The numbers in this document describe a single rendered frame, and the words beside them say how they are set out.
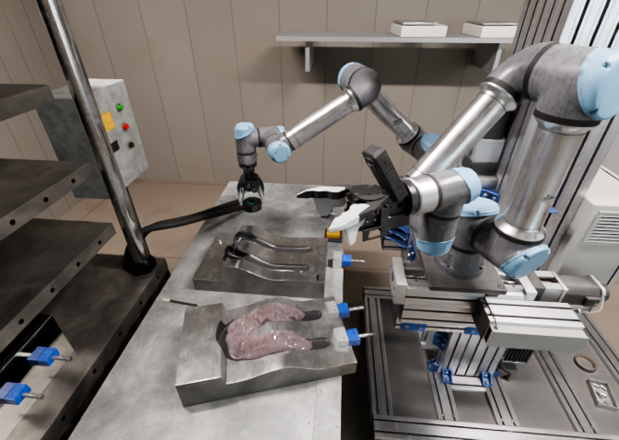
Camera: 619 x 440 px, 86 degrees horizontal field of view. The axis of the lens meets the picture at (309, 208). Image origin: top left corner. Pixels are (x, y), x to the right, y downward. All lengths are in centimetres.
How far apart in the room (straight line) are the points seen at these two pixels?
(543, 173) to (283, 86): 271
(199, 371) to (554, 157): 99
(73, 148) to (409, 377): 175
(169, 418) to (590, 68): 124
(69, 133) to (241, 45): 211
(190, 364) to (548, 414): 156
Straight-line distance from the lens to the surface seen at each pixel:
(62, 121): 150
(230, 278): 130
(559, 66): 83
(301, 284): 126
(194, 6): 342
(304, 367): 105
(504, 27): 290
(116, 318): 144
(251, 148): 131
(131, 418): 117
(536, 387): 208
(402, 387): 184
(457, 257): 110
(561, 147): 86
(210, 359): 106
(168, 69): 361
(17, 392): 126
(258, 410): 109
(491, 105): 87
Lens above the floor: 177
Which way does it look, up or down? 33 degrees down
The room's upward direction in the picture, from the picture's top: straight up
